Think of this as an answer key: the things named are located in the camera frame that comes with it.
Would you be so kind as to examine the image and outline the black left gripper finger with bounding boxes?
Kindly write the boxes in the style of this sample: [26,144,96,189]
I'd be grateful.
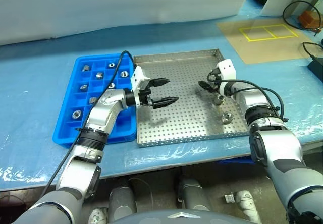
[150,77,171,89]
[152,96,180,109]

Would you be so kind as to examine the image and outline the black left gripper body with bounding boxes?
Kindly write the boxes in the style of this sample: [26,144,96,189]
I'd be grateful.
[138,79,155,108]

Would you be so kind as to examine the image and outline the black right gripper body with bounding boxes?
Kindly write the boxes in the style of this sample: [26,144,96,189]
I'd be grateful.
[208,68,223,93]

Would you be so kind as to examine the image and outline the blue compartment tray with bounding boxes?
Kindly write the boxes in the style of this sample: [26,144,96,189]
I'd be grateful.
[52,53,138,149]

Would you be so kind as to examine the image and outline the perforated metal tray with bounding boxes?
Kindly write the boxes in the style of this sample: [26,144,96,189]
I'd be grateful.
[133,48,252,148]

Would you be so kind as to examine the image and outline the metal nut on tray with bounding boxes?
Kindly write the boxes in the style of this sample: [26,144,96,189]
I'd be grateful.
[221,111,233,124]

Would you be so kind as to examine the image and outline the brown cardboard mat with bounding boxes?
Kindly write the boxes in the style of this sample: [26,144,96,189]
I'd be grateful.
[217,17,313,65]

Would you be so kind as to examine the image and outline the yellow tape rectangle marking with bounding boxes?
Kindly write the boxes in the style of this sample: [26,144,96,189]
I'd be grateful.
[239,24,299,42]

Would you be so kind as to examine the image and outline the white foam backdrop board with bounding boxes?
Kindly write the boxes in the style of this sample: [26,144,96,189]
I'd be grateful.
[0,0,255,47]

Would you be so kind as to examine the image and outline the grey cylindrical robot leg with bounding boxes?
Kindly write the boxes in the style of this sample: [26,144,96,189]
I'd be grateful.
[109,183,137,222]
[176,176,215,212]

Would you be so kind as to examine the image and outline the black power adapter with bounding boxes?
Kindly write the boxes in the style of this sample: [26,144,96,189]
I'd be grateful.
[307,57,323,82]

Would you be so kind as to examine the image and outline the blue plastic table sheet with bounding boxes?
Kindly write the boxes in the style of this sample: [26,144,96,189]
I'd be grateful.
[0,2,323,192]

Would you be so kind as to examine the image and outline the orange block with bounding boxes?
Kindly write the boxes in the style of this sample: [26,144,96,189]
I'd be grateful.
[299,10,321,29]

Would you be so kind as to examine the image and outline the grey robot torso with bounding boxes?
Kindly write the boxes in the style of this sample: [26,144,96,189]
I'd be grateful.
[108,208,250,224]

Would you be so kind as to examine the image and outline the white speckled robot foot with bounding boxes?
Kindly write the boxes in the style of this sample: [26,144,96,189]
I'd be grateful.
[234,190,263,224]
[88,207,109,224]

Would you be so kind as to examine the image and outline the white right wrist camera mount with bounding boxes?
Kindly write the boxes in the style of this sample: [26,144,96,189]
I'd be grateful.
[216,58,237,96]

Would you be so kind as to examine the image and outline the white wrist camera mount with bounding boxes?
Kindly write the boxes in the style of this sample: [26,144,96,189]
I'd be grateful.
[216,58,237,96]
[130,66,152,107]

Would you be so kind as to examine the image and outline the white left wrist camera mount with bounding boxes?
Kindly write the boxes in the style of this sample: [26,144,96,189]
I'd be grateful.
[130,66,152,107]

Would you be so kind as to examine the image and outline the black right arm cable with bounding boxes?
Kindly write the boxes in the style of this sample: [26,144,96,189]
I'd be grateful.
[206,69,290,124]

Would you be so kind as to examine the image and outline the black adapter cable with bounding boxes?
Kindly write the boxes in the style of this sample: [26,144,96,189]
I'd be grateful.
[302,41,320,61]

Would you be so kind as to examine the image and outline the black looped cable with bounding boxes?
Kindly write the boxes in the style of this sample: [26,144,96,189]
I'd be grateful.
[282,1,323,34]

